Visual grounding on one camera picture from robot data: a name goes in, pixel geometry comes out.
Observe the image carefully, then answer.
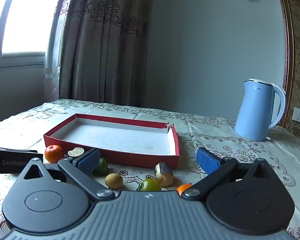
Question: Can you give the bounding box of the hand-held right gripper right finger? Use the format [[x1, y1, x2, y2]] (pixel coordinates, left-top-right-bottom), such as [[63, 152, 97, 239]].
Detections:
[[181, 147, 283, 201]]

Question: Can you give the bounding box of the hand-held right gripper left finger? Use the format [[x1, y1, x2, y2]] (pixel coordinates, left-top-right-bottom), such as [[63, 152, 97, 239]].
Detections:
[[16, 147, 116, 202]]

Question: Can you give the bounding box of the green cucumber piece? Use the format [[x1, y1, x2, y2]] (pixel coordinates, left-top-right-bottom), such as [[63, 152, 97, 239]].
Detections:
[[92, 158, 108, 177]]

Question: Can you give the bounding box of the brown longan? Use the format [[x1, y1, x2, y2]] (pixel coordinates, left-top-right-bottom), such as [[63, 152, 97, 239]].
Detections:
[[105, 173, 123, 190]]

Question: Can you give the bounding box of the orange tangerine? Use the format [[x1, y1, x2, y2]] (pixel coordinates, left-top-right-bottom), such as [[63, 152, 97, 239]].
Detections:
[[44, 145, 64, 163], [176, 184, 192, 197]]

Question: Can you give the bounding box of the red cardboard box tray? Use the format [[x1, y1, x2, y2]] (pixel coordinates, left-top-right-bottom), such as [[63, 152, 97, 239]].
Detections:
[[43, 113, 180, 170]]

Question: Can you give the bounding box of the green tomato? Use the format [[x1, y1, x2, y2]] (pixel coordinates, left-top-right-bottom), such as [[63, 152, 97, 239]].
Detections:
[[136, 178, 162, 192]]

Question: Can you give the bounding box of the dark eggplant chunk centre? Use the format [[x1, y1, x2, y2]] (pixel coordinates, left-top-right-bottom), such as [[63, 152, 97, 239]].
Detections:
[[67, 147, 85, 158]]

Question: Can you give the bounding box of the dark eggplant chunk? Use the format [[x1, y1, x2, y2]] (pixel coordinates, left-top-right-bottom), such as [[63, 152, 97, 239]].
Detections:
[[67, 147, 85, 158], [154, 162, 175, 187]]

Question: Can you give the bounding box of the dark eggplant chunk right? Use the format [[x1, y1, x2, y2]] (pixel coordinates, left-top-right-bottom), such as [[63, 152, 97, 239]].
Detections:
[[154, 162, 175, 187]]

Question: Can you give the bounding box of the light blue electric kettle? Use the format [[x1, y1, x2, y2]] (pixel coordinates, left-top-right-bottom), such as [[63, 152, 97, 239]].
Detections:
[[234, 78, 287, 142]]

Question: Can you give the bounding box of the sheer white curtain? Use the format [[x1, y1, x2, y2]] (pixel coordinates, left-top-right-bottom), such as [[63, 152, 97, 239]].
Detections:
[[42, 0, 75, 103]]

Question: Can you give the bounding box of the brown patterned curtain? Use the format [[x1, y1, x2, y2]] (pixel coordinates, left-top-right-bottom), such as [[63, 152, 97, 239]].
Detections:
[[57, 0, 153, 107]]

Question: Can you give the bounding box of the window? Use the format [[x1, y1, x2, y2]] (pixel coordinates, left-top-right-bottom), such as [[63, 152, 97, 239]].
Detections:
[[0, 0, 65, 69]]

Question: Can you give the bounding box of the wooden frame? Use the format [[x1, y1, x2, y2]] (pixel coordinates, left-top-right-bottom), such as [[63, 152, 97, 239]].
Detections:
[[275, 0, 297, 128]]

